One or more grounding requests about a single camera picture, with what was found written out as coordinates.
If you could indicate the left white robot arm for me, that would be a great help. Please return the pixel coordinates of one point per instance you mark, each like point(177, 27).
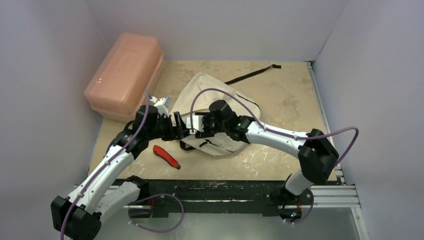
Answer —
point(82, 212)

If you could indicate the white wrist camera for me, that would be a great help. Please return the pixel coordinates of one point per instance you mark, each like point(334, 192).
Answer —
point(162, 105)
point(194, 124)

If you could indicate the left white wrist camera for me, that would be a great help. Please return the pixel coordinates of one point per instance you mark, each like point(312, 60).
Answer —
point(162, 105)

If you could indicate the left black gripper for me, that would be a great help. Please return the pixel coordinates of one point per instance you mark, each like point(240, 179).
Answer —
point(182, 131)

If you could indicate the red utility knife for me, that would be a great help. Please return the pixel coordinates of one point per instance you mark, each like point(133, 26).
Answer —
point(160, 152)

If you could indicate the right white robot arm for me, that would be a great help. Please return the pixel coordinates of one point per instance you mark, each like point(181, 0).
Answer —
point(316, 155)

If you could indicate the pink plastic storage box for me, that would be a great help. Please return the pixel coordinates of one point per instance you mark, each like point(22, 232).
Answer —
point(132, 67)

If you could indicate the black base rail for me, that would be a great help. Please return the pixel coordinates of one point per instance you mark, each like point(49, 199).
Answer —
point(215, 197)

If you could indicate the beige backpack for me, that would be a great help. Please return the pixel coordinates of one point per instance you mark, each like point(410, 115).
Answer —
point(204, 89)

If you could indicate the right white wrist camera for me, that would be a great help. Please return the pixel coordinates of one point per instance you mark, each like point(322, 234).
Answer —
point(194, 124)

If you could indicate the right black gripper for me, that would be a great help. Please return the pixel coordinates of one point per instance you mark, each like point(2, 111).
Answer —
point(203, 127)

